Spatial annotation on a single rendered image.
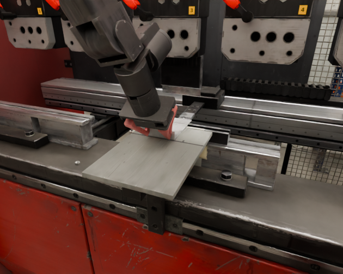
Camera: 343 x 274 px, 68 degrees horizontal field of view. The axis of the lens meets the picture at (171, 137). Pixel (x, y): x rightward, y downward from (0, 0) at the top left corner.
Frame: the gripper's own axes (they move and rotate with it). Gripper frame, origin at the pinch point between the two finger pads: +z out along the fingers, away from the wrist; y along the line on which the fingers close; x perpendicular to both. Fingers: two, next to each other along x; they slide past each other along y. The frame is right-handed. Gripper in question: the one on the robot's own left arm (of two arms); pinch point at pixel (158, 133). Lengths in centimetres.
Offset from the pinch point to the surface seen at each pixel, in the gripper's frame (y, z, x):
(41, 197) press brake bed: 39.0, 20.7, 16.8
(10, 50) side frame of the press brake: 83, 5, -34
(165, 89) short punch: 2.6, -1.0, -12.8
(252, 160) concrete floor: -14, 176, -102
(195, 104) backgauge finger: -0.8, 14.0, -22.0
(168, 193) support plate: -9.6, -6.9, 15.5
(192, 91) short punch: -4.6, -1.2, -12.9
